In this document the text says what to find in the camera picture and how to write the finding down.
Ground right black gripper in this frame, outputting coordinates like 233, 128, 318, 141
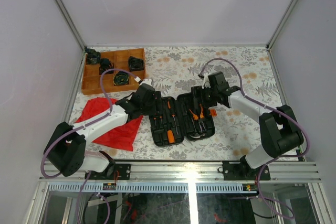
188, 86, 218, 110

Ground black orange grip screwdriver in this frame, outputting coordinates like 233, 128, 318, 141
167, 99, 179, 135

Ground black plastic tool case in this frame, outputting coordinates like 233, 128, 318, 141
149, 89, 215, 147

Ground orange handle pliers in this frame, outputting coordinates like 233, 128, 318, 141
189, 104, 206, 133

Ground large orange handle screwdriver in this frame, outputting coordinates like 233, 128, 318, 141
167, 130, 175, 144

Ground red cloth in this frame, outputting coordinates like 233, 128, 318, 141
75, 97, 143, 151

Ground small hammer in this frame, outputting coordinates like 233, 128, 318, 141
188, 118, 206, 140

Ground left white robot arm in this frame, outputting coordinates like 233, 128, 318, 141
40, 80, 155, 179

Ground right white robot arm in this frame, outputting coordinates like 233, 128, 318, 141
198, 72, 303, 179

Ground rolled black tape right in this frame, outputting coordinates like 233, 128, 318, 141
128, 56, 144, 72

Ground rolled black yellow tape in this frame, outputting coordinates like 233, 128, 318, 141
113, 71, 130, 86

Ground wooden compartment tray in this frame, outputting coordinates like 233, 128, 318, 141
81, 48, 146, 95

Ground rolled black tape left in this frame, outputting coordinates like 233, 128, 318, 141
99, 58, 113, 75

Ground rolled tape in corner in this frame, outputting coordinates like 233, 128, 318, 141
85, 48, 101, 65

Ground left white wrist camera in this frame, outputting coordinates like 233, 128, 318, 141
134, 77, 152, 86

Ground aluminium front rail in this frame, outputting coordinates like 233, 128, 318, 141
39, 159, 322, 183

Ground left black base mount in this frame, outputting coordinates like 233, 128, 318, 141
89, 164, 131, 181

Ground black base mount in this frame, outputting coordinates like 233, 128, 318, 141
222, 161, 261, 181
89, 164, 131, 181

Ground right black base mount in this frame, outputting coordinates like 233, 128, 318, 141
222, 161, 261, 181

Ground left aluminium corner post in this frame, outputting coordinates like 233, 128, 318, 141
39, 0, 86, 49

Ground aluminium corner post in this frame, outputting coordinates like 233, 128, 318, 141
39, 0, 86, 49
266, 0, 316, 49

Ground white slotted cable duct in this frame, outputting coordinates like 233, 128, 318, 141
49, 182, 256, 194

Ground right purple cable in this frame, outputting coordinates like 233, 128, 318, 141
199, 58, 308, 219

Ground right aluminium corner post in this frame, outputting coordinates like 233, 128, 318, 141
266, 0, 316, 49

